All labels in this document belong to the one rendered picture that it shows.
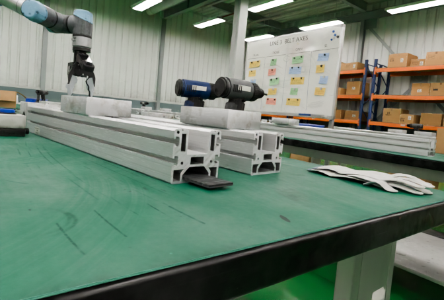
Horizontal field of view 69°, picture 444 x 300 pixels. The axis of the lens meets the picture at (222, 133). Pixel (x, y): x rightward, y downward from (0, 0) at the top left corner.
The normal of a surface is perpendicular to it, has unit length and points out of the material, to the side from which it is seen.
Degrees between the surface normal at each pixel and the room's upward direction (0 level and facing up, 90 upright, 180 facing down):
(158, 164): 90
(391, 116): 91
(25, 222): 0
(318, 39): 90
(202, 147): 90
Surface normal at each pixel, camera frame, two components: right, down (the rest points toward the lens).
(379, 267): 0.60, 0.10
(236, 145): -0.70, -0.02
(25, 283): 0.09, -0.99
